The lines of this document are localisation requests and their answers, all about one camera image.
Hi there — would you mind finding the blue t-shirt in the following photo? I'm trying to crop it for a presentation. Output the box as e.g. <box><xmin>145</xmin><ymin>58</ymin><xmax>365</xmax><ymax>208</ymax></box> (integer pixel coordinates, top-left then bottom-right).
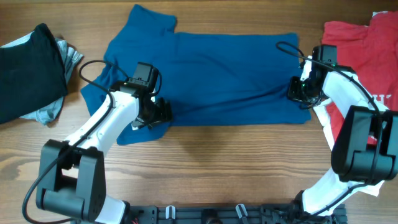
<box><xmin>81</xmin><ymin>5</ymin><xmax>311</xmax><ymax>126</ymax></box>

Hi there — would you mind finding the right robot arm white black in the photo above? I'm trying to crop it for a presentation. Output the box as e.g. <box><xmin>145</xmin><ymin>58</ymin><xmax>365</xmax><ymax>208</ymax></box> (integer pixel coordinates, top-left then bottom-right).
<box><xmin>287</xmin><ymin>45</ymin><xmax>397</xmax><ymax>223</ymax></box>

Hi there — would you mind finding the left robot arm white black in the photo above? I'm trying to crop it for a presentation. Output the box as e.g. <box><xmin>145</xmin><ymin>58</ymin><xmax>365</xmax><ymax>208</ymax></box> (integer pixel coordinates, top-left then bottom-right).
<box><xmin>29</xmin><ymin>62</ymin><xmax>172</xmax><ymax>223</ymax></box>

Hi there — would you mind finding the red t-shirt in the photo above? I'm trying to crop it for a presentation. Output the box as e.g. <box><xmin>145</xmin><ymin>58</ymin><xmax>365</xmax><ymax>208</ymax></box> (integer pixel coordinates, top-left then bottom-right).
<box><xmin>312</xmin><ymin>11</ymin><xmax>398</xmax><ymax>197</ymax></box>

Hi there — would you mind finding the grey camouflage garment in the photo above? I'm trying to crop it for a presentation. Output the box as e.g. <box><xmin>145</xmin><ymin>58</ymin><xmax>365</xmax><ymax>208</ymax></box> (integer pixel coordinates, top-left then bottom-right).
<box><xmin>1</xmin><ymin>32</ymin><xmax>83</xmax><ymax>126</ymax></box>

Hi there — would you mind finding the black folded garment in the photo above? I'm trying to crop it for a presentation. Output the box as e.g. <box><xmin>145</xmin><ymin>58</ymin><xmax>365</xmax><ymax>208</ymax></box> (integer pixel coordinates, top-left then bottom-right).
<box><xmin>1</xmin><ymin>23</ymin><xmax>68</xmax><ymax>123</ymax></box>

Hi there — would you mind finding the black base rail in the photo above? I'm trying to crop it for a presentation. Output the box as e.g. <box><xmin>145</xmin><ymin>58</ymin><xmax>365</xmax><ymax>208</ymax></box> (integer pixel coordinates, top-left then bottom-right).
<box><xmin>131</xmin><ymin>203</ymin><xmax>348</xmax><ymax>224</ymax></box>

